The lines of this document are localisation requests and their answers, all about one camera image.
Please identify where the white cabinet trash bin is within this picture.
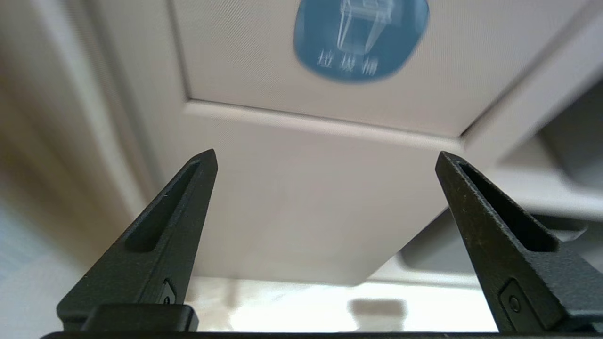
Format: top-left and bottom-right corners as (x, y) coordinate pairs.
(0, 0), (603, 288)

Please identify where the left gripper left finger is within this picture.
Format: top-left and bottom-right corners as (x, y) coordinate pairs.
(57, 149), (219, 333)

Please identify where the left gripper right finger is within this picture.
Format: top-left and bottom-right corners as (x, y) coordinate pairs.
(435, 151), (603, 334)

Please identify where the blue round trash bin sticker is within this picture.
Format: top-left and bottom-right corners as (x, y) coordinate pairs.
(293, 0), (430, 84)

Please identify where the beige trash bin flap door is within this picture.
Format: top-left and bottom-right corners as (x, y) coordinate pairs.
(169, 0), (589, 138)

